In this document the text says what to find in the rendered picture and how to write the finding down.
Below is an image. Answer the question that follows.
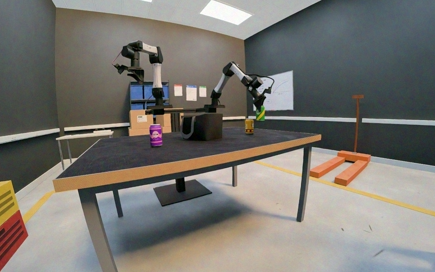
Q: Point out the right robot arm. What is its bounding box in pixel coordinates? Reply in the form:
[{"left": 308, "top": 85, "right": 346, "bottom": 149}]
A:
[{"left": 115, "top": 40, "right": 172, "bottom": 107}]

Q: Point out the green and yellow drink can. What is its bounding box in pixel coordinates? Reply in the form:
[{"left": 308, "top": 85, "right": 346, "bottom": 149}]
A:
[{"left": 256, "top": 105, "right": 265, "bottom": 122}]

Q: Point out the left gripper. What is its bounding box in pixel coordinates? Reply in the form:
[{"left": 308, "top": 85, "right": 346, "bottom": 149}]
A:
[{"left": 251, "top": 90, "right": 266, "bottom": 112}]

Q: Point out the orange striped drink can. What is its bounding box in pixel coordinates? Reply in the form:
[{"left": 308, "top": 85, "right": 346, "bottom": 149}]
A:
[{"left": 245, "top": 119, "right": 254, "bottom": 134}]

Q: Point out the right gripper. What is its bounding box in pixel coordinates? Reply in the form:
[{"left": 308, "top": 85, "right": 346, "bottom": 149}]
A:
[{"left": 127, "top": 59, "right": 144, "bottom": 85}]

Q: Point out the purple drink can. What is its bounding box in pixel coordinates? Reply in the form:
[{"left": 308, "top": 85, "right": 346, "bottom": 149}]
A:
[{"left": 149, "top": 124, "right": 162, "bottom": 147}]

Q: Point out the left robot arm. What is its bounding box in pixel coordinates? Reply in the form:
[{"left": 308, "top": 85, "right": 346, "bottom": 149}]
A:
[{"left": 204, "top": 62, "right": 271, "bottom": 106}]

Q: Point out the dark grey fabric bag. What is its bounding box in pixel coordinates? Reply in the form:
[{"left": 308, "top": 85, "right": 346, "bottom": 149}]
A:
[{"left": 180, "top": 113, "right": 223, "bottom": 141}]

